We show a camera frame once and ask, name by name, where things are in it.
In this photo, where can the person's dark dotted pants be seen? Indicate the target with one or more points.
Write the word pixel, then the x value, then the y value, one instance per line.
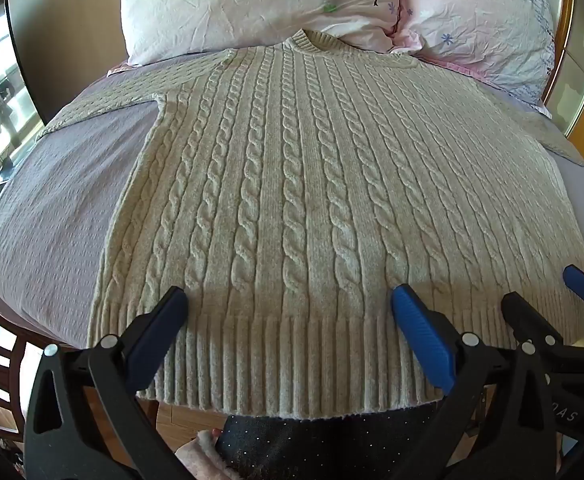
pixel 322 445

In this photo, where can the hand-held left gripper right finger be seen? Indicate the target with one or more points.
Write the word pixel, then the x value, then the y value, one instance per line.
pixel 421 337

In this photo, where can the dark wooden chair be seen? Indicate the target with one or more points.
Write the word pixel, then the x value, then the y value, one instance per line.
pixel 14 355

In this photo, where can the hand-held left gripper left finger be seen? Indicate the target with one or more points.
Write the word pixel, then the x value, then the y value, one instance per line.
pixel 159 322

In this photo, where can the purple bed sheet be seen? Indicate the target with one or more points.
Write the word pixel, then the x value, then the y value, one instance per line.
pixel 57 210

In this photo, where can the white floral pillow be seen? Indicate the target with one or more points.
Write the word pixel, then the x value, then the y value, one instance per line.
pixel 252 5

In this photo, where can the pink floral pillow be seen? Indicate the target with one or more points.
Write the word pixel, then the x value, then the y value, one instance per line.
pixel 476 25

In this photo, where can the pink fuzzy slipper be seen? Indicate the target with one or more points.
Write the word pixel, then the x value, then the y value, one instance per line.
pixel 197 460

